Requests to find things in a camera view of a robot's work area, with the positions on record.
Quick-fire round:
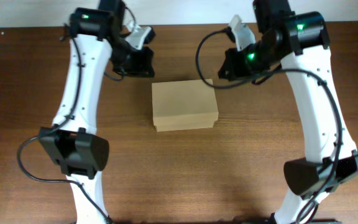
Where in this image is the cardboard box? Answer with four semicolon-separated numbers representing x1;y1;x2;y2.
152;80;219;132

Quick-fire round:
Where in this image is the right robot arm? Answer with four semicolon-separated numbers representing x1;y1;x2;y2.
218;1;358;223

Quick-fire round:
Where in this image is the black cable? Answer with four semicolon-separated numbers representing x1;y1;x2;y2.
195;27;344;224
16;6;114;224

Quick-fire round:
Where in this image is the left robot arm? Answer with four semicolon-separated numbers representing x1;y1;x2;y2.
39;1;155;223

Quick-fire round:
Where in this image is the left black cable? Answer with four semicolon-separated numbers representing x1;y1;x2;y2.
16;6;114;224

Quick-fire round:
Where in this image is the right black cable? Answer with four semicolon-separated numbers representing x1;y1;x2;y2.
195;27;344;224

